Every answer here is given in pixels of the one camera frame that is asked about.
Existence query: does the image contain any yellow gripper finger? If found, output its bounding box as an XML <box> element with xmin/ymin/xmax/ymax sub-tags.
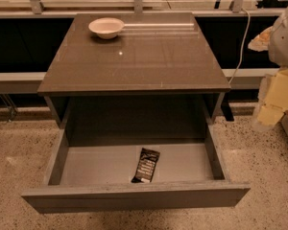
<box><xmin>248</xmin><ymin>27</ymin><xmax>273</xmax><ymax>52</ymax></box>
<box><xmin>252</xmin><ymin>105</ymin><xmax>284</xmax><ymax>132</ymax></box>

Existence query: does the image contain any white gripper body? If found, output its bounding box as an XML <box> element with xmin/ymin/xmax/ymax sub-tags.
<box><xmin>261</xmin><ymin>68</ymin><xmax>288</xmax><ymax>112</ymax></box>

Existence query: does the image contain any black rxbar chocolate bar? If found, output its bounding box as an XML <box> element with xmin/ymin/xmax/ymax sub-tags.
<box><xmin>132</xmin><ymin>148</ymin><xmax>160</xmax><ymax>183</ymax></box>

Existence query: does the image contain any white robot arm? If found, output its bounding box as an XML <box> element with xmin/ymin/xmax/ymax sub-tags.
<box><xmin>248</xmin><ymin>7</ymin><xmax>288</xmax><ymax>132</ymax></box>

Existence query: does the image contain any grey drawer cabinet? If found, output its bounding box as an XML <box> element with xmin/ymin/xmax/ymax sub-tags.
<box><xmin>38</xmin><ymin>13</ymin><xmax>229</xmax><ymax>147</ymax></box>

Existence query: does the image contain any open grey top drawer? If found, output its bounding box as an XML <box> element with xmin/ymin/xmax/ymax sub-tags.
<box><xmin>21</xmin><ymin>94</ymin><xmax>252</xmax><ymax>215</ymax></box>

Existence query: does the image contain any white paper bowl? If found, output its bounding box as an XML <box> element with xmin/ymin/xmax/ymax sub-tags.
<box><xmin>88</xmin><ymin>17</ymin><xmax>125</xmax><ymax>39</ymax></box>

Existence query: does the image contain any white cable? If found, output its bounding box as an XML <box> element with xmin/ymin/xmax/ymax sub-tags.
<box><xmin>228</xmin><ymin>7</ymin><xmax>252</xmax><ymax>84</ymax></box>

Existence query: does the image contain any metal railing frame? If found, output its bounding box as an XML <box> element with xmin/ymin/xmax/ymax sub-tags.
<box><xmin>0</xmin><ymin>0</ymin><xmax>288</xmax><ymax>95</ymax></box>

